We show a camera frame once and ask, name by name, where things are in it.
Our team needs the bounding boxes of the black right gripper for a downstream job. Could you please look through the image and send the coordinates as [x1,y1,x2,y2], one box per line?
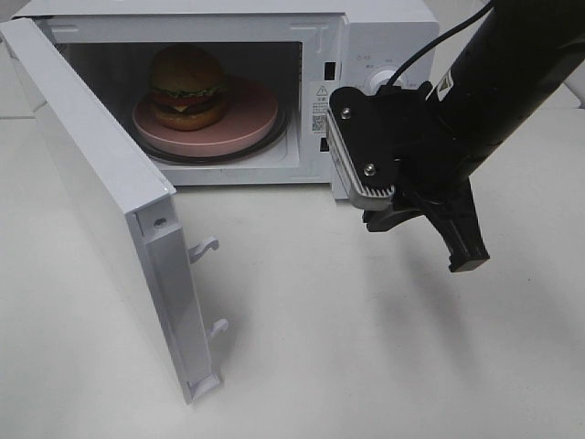
[362,81,498,273]

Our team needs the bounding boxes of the pink round plate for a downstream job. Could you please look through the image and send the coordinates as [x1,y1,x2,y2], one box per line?
[132,76,279,155]

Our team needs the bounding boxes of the burger with lettuce and tomato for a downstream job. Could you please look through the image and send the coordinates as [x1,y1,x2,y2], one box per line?
[149,43,228,131]

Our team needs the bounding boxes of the white microwave door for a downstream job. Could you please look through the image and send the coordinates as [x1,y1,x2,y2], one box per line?
[1,18,228,402]

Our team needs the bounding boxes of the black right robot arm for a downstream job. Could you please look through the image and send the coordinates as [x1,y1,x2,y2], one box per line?
[363,1,584,272]

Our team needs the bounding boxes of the upper white power knob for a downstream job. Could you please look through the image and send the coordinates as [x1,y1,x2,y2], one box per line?
[367,67,404,93]

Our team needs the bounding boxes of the white microwave oven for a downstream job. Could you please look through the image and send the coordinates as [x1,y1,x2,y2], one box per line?
[10,1,439,199]

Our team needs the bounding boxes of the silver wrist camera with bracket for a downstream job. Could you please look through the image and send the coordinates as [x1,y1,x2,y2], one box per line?
[326,87,398,211]

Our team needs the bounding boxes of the black camera cable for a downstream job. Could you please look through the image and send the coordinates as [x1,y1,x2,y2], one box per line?
[386,0,495,92]

